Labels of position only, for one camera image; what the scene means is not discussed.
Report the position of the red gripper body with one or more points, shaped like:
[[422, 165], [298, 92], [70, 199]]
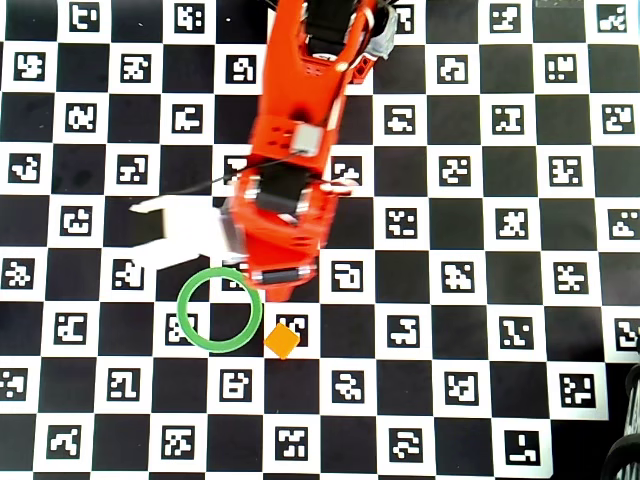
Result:
[[280, 276]]

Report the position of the red gripper finger with black pad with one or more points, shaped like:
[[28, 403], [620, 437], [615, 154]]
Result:
[[282, 292]]

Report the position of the orange cube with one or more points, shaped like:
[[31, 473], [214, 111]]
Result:
[[281, 339]]

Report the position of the red robot arm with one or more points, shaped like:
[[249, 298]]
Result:
[[285, 75]]

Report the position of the black white marker mat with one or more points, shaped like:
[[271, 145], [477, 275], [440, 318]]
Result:
[[295, 390]]

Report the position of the black flexible tripod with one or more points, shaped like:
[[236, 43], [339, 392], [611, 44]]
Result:
[[622, 460]]

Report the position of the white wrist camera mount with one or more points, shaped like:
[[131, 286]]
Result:
[[190, 230]]

